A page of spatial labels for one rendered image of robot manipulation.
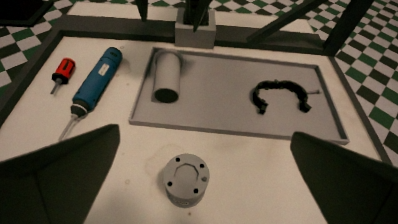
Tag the grey hollow tube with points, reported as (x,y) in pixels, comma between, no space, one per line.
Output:
(167,77)

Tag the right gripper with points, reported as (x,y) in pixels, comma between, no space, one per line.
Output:
(142,6)

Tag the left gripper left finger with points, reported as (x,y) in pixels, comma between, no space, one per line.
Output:
(59,183)

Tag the blue cylindrical tool body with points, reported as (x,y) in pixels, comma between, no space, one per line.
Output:
(93,86)

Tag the red screwdriver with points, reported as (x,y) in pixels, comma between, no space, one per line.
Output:
(63,72)

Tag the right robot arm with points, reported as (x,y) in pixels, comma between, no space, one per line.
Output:
(189,16)

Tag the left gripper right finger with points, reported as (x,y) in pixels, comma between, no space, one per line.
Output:
(348,187)

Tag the grey cylindrical module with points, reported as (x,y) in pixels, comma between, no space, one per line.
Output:
(186,177)

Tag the black c-shaped half ring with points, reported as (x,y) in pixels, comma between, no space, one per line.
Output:
(292,86)

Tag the black metal post with diagonal brace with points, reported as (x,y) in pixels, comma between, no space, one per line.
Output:
(347,22)

